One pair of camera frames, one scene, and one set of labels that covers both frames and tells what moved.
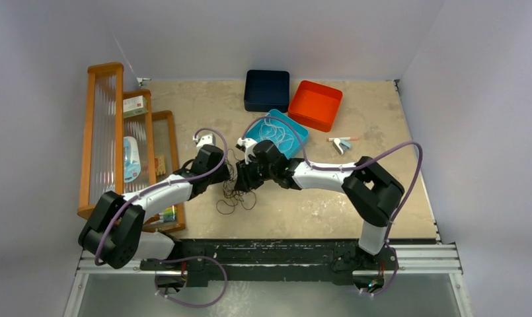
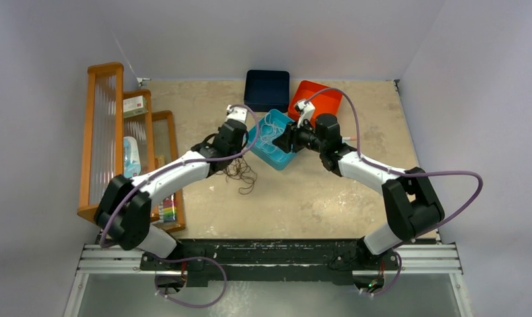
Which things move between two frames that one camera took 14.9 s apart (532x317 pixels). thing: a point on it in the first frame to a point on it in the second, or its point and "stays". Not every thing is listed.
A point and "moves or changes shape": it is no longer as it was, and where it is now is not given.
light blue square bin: x=273 y=125 stays
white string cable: x=268 y=131 stays
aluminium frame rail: x=412 y=259 stays
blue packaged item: x=132 y=165 stays
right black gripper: x=246 y=181 to x=291 y=137
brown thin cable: x=248 y=198 moves or changes shape
